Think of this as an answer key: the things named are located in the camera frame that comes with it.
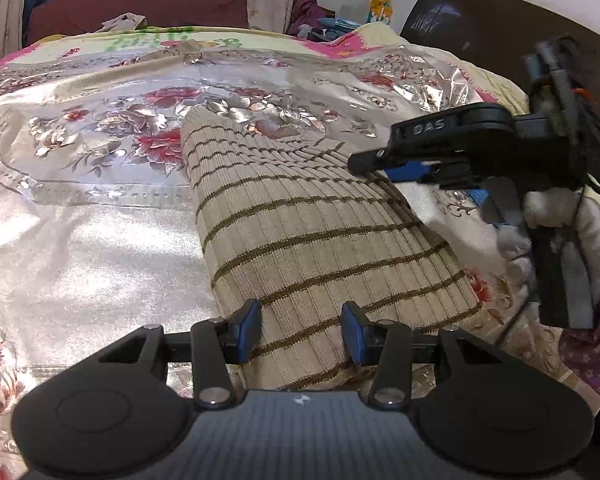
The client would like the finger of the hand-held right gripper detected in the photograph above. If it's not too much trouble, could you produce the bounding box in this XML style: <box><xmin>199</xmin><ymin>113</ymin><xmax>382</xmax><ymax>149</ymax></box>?
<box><xmin>386</xmin><ymin>159</ymin><xmax>488</xmax><ymax>192</ymax></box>
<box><xmin>349</xmin><ymin>102</ymin><xmax>514</xmax><ymax>173</ymax></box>

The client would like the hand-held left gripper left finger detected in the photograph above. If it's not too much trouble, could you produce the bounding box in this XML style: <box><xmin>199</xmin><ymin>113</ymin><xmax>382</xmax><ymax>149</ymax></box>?
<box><xmin>97</xmin><ymin>298</ymin><xmax>262</xmax><ymax>411</ymax></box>

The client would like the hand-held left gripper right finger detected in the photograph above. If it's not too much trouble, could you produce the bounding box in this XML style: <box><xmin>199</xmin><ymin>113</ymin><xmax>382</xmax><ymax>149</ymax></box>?
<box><xmin>341</xmin><ymin>301</ymin><xmax>506</xmax><ymax>411</ymax></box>

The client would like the beige striped knit sweater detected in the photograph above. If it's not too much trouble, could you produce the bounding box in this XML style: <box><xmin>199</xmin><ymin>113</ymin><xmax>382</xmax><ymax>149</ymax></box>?
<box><xmin>180</xmin><ymin>105</ymin><xmax>483</xmax><ymax>392</ymax></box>

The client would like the person's right forearm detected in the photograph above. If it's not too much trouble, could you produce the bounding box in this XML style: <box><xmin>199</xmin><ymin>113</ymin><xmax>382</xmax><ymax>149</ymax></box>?
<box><xmin>559</xmin><ymin>310</ymin><xmax>600</xmax><ymax>413</ymax></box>

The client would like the purple clothes pile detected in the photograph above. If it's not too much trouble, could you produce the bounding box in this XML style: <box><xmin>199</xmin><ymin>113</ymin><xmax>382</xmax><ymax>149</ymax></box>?
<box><xmin>286</xmin><ymin>0</ymin><xmax>337</xmax><ymax>37</ymax></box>

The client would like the dark wooden headboard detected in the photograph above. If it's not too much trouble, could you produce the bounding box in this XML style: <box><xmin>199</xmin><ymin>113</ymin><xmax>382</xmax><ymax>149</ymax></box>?
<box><xmin>399</xmin><ymin>0</ymin><xmax>600</xmax><ymax>116</ymax></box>

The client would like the silver floral bedspread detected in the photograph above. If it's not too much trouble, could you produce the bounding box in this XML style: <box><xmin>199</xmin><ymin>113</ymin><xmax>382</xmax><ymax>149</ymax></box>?
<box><xmin>0</xmin><ymin>42</ymin><xmax>600</xmax><ymax>480</ymax></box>

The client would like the pink cream floral blanket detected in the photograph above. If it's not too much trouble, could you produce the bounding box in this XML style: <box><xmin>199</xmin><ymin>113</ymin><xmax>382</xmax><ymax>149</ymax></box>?
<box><xmin>0</xmin><ymin>22</ymin><xmax>531</xmax><ymax>117</ymax></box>

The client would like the dark red window seat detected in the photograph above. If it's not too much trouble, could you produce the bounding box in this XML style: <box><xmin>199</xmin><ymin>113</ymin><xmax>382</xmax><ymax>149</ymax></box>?
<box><xmin>27</xmin><ymin>0</ymin><xmax>254</xmax><ymax>47</ymax></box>

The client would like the crumpled beige cloth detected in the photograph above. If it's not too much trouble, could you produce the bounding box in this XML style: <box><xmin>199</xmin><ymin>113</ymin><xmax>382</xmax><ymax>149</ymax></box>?
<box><xmin>100</xmin><ymin>12</ymin><xmax>147</xmax><ymax>34</ymax></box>

